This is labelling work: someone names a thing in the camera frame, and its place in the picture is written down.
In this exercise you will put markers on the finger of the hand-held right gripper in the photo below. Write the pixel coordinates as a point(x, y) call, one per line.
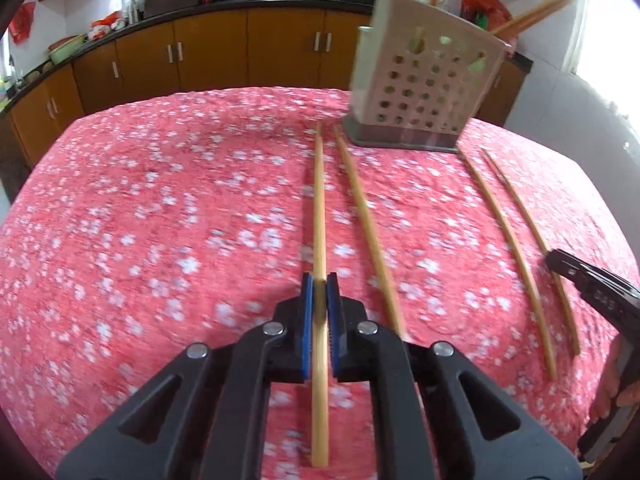
point(562, 262)

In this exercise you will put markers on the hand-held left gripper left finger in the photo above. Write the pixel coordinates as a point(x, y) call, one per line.
point(306, 330)

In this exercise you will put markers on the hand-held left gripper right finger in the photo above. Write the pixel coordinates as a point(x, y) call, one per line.
point(334, 330)

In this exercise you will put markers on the perforated beige chopstick holder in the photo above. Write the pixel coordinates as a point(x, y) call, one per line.
point(395, 15)

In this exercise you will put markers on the person's right hand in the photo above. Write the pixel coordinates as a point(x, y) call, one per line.
point(605, 385)

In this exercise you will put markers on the red floral tablecloth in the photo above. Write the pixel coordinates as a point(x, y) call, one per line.
point(150, 235)

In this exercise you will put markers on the crumpled red plastic bag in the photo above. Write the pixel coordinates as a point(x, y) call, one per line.
point(480, 2)

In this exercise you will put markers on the wooden base cabinets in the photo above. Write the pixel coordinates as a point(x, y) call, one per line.
point(210, 50)

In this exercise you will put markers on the red and white bag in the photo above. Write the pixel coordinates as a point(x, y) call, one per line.
point(107, 25)

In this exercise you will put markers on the steel utensil jar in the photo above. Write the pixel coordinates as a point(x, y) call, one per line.
point(135, 5)

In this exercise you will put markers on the green plastic basin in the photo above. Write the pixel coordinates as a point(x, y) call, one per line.
point(67, 50)

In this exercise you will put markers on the hanging red plastic bag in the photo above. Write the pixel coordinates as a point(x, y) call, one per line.
point(22, 22)

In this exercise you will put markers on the window with white frame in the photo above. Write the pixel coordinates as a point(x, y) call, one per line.
point(610, 20)

